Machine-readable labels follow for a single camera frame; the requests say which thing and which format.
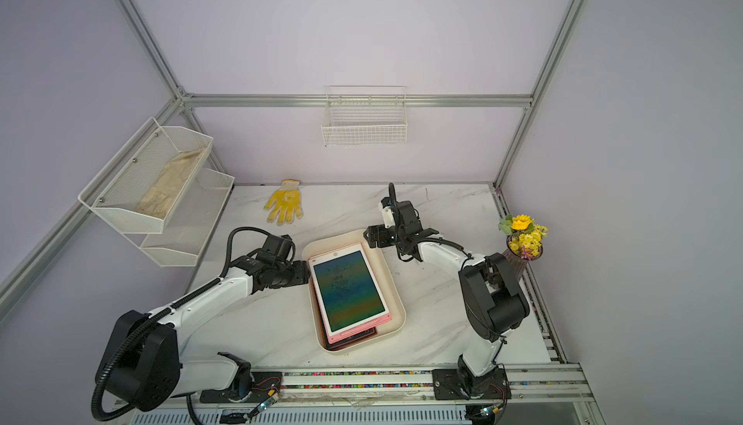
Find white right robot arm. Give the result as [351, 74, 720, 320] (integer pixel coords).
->
[364, 189, 530, 399]

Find yellow work glove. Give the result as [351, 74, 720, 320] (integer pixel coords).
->
[264, 179, 304, 226]

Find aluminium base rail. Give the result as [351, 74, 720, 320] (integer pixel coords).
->
[195, 363, 595, 407]

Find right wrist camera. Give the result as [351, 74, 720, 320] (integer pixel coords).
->
[378, 197, 396, 229]

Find dark red bottom tablet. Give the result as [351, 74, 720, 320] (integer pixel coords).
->
[324, 327, 377, 351]

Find aluminium frame profiles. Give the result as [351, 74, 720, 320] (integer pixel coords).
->
[0, 0, 608, 425]

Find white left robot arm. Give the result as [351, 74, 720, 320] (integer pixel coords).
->
[90, 228, 311, 422]

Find white mesh two-tier shelf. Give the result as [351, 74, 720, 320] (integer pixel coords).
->
[79, 118, 234, 267]

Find beige glove in shelf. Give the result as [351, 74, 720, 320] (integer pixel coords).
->
[135, 147, 205, 219]

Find yellow flower bouquet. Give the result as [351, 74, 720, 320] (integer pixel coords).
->
[498, 214, 549, 260]

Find purple glass vase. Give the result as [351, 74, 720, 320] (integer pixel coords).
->
[503, 236, 544, 280]

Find white wire wall basket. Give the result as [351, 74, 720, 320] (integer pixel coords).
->
[321, 86, 408, 147]

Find pink white writing tablet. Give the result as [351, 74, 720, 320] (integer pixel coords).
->
[308, 242, 392, 342]

